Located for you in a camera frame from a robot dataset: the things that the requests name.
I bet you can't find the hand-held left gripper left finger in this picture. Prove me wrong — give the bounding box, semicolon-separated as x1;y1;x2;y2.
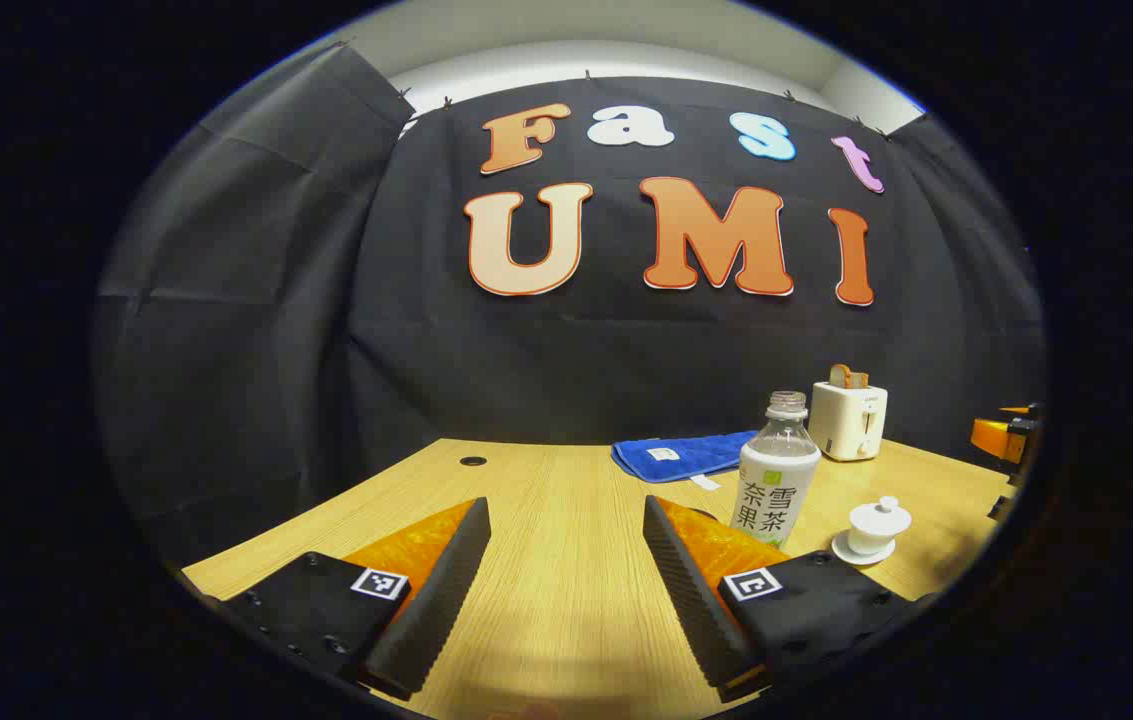
214;497;493;701

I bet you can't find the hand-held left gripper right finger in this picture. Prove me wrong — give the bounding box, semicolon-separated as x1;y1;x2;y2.
642;494;932;704

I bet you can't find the white label water bottle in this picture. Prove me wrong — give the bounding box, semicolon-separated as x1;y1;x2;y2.
729;391;823;550

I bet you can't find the cream toaster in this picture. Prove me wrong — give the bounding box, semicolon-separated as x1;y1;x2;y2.
808;381;889;462

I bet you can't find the white teacup lid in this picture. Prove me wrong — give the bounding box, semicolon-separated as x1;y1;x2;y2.
848;496;913;537

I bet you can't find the black backdrop cloth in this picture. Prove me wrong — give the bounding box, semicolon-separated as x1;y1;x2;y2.
91;42;1045;546

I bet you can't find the blue towel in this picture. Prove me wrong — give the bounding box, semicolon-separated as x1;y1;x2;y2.
611;431;761;485

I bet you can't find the white saucer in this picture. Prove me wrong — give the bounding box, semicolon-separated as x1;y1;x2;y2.
831;530;898;568

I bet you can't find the white teacup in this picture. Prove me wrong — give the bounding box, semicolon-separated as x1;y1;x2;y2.
848;525;902;557

